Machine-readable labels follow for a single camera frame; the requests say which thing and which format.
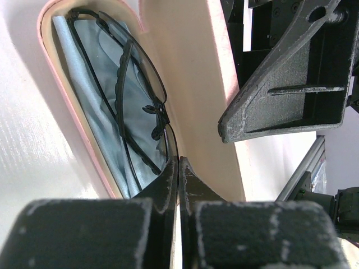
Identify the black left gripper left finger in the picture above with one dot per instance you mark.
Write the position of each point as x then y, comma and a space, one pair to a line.
79, 233

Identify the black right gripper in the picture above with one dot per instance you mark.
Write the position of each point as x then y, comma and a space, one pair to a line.
296, 66

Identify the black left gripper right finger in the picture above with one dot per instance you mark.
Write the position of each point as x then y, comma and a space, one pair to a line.
221, 234

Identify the pink glasses case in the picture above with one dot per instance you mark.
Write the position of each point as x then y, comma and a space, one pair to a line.
189, 45

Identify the blue cleaning cloth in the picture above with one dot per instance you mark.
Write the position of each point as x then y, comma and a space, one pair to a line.
101, 125

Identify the black frame glasses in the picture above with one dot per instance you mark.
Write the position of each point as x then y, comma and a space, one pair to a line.
131, 90

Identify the right aluminium frame post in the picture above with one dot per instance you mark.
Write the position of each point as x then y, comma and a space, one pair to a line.
303, 177

